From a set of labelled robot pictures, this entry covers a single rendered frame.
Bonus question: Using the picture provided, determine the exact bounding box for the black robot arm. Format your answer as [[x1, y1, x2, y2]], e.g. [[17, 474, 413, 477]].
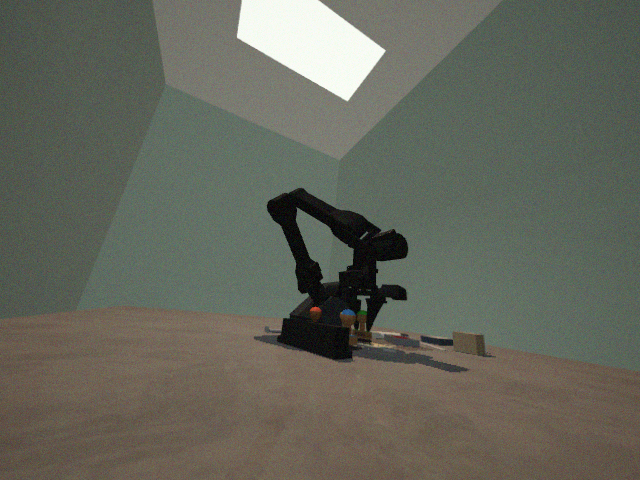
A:
[[267, 188, 408, 306]]

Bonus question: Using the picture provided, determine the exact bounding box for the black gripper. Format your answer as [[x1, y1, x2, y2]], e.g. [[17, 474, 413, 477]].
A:
[[325, 261, 407, 331]]

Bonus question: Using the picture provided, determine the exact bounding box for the wooden hand stamp with blue top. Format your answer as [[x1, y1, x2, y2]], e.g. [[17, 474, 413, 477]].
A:
[[340, 309, 358, 350]]

